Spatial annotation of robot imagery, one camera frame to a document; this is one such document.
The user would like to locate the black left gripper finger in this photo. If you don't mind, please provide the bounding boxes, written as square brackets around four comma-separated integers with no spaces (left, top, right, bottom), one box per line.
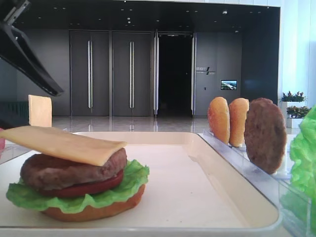
[0,22,64,96]

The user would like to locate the orange cheese slice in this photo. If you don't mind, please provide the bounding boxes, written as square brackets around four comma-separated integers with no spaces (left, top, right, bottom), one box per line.
[28,95,52,127]
[0,126,127,166]

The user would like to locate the red tomato slice standing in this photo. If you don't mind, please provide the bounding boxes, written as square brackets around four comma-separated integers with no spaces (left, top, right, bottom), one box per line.
[0,137,6,152]

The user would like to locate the brown meat patty on tray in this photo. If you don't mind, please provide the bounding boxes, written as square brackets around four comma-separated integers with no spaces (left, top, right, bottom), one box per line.
[20,148,127,190]

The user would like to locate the red tomato slice in burger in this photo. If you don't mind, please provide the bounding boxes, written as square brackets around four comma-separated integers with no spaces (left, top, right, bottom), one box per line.
[38,169,123,198]

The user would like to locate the green lettuce leaf on tray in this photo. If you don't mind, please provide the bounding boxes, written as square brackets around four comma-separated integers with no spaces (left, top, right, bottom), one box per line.
[6,159,150,214]

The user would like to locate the bread bun far right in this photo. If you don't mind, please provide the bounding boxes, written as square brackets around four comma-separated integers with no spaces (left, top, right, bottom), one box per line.
[207,97,230,145]

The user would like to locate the bread bun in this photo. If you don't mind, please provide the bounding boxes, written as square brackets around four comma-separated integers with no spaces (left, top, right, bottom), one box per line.
[229,98,249,147]
[207,97,230,145]

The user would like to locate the bread bun near right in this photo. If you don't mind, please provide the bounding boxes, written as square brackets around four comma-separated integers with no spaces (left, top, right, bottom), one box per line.
[229,98,249,147]

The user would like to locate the standing brown meat patty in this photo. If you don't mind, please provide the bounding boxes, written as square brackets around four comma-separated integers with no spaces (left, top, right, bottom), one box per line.
[244,98,287,174]

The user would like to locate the standing green lettuce leaf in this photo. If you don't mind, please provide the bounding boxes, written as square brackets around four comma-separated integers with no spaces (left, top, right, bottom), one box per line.
[281,107,316,235]

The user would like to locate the green draped table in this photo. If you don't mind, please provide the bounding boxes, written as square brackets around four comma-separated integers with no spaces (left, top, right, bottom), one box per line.
[0,101,29,129]

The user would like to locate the dark double door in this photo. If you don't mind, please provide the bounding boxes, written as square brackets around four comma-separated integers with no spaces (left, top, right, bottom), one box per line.
[70,31,152,117]

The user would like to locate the bottom bun on tray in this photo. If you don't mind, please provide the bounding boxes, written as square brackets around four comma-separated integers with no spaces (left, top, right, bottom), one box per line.
[42,184,146,222]

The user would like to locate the cream rectangular metal tray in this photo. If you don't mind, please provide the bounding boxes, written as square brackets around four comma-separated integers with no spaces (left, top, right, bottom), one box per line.
[0,132,287,237]

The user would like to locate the potted flower plants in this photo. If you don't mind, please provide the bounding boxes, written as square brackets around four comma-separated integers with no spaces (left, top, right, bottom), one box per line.
[280,91,310,128]

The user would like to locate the wall display screen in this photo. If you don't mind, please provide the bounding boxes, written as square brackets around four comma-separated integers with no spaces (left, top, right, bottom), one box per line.
[220,80,237,90]

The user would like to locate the clear right long rail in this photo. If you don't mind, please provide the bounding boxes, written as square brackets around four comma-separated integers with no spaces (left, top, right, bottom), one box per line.
[199,130,316,237]

